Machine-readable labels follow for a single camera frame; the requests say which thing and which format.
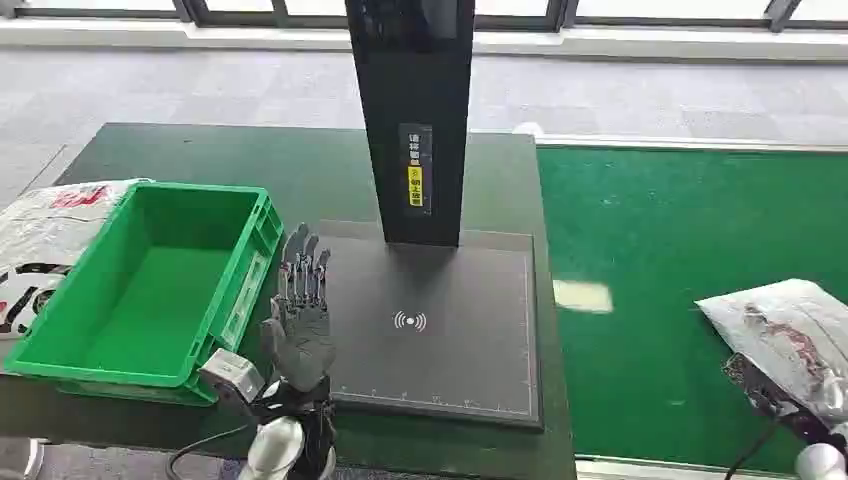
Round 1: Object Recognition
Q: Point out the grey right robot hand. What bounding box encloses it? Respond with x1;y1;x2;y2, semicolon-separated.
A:
722;354;843;446

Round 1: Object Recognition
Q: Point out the green conveyor belt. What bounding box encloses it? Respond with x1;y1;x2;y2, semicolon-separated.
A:
536;145;848;475

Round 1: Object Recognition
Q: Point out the green plastic crate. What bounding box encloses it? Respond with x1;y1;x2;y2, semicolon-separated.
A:
3;182;286;407

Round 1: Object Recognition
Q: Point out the white parcel bag red print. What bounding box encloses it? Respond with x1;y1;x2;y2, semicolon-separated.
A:
0;177;154;340

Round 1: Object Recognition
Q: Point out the black scanner post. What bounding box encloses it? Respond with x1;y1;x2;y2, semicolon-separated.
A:
344;0;477;248

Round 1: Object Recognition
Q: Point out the black cable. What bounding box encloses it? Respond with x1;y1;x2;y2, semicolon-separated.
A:
723;423;780;480
165;423;253;480

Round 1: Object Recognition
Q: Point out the dark scanner base plate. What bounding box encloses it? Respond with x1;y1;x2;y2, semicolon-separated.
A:
317;219;546;432

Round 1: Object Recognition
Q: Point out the pale metal conveyor rail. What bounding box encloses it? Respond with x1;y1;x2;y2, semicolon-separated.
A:
535;134;848;155

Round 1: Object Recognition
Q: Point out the dark window frame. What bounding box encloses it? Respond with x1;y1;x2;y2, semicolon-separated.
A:
0;0;848;33

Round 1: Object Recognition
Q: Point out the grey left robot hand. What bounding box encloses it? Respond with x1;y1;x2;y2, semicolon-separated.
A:
259;223;337;393

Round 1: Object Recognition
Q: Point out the grey parcel bag dark print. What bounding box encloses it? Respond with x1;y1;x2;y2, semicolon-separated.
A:
695;278;848;425

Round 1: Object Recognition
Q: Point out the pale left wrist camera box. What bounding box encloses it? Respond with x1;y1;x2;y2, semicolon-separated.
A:
198;349;266;407

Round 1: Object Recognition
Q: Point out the black yellow label strip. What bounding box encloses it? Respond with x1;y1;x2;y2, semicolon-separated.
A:
398;123;433;217

